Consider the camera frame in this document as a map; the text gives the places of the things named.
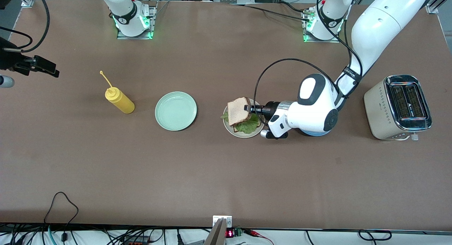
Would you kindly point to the light green plate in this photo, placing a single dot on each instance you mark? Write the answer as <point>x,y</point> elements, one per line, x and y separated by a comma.
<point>176,111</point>

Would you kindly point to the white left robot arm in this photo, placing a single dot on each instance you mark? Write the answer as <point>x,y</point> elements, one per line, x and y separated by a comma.
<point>374,26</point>

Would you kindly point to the red clip lead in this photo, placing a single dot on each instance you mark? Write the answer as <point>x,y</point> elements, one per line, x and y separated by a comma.
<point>252,232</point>

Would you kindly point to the green lettuce leaf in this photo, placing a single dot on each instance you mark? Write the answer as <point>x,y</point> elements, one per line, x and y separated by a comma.
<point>249,126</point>

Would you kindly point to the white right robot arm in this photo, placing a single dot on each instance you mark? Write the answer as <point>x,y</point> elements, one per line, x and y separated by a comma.
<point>134,28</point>

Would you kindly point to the beige chrome toaster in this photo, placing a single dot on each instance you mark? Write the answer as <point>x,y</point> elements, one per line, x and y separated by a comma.
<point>379,111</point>

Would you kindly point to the red display module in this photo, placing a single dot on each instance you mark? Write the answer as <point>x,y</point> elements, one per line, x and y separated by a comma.
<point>230,233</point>

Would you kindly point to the yellow squeeze bottle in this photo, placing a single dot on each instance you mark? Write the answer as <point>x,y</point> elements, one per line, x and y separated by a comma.
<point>122,102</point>

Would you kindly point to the blue plate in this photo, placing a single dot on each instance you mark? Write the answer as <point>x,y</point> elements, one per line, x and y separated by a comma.
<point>316,133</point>

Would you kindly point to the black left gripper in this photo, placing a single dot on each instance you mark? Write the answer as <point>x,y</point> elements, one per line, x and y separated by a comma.
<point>269,107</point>

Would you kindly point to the aluminium corner bracket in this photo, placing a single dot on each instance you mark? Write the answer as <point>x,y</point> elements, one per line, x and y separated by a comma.
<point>27,2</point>
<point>431,8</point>

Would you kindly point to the beige plate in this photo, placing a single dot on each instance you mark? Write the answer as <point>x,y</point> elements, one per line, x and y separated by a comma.
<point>227,129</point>

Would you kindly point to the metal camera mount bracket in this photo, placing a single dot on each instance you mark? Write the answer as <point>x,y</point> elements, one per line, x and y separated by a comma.
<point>227,220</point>

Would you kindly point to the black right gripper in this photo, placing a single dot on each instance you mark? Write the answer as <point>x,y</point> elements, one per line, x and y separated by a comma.
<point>10,59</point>

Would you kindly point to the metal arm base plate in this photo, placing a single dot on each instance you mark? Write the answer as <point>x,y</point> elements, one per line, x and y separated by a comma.
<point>321,41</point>
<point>154,22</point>

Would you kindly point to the toasted bread slice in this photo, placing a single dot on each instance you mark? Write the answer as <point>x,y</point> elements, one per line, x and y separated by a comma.
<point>236,128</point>
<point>238,111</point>

